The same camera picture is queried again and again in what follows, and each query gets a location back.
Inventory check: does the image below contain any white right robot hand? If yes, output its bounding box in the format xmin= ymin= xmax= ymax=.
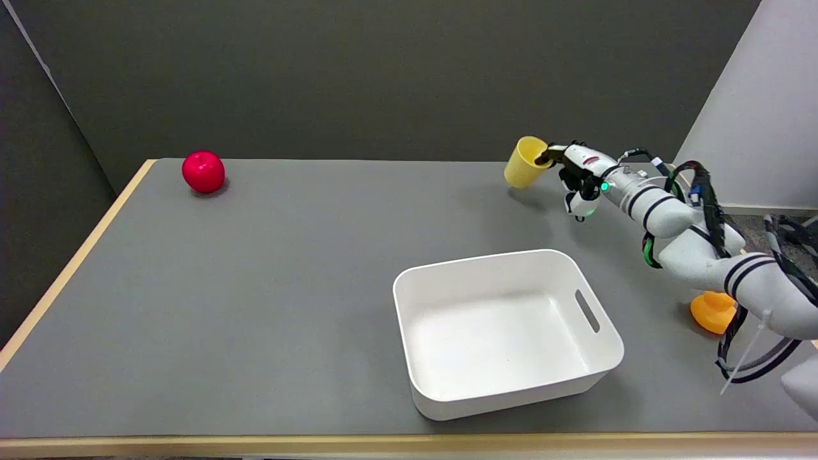
xmin=534 ymin=141 xmax=621 ymax=222

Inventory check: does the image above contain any orange plastic object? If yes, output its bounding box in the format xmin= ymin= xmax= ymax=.
xmin=690 ymin=291 xmax=737 ymax=335

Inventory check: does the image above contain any yellow plastic cup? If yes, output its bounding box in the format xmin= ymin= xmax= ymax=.
xmin=504 ymin=135 xmax=550 ymax=189

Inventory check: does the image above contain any red apple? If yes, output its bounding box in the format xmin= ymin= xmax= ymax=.
xmin=181 ymin=150 xmax=226 ymax=194

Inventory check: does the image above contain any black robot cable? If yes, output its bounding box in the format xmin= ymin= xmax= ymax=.
xmin=617 ymin=148 xmax=818 ymax=384

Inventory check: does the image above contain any white plastic box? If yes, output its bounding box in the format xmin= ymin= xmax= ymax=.
xmin=392 ymin=249 xmax=625 ymax=422

